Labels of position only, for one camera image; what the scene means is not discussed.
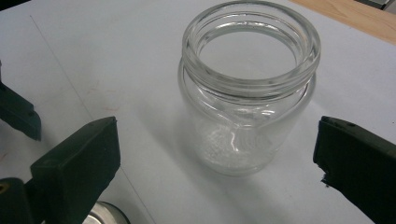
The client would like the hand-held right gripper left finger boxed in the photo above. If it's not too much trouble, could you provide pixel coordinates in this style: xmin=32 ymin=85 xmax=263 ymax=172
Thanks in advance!
xmin=23 ymin=116 xmax=121 ymax=224

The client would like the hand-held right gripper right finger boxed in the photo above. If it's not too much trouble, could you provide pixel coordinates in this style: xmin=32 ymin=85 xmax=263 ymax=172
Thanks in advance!
xmin=312 ymin=115 xmax=396 ymax=224

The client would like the silver metal jar lid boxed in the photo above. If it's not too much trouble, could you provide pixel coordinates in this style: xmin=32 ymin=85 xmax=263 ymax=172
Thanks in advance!
xmin=81 ymin=201 xmax=132 ymax=224

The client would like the clear glass jar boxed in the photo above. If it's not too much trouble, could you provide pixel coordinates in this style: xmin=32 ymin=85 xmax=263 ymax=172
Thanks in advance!
xmin=177 ymin=0 xmax=322 ymax=177

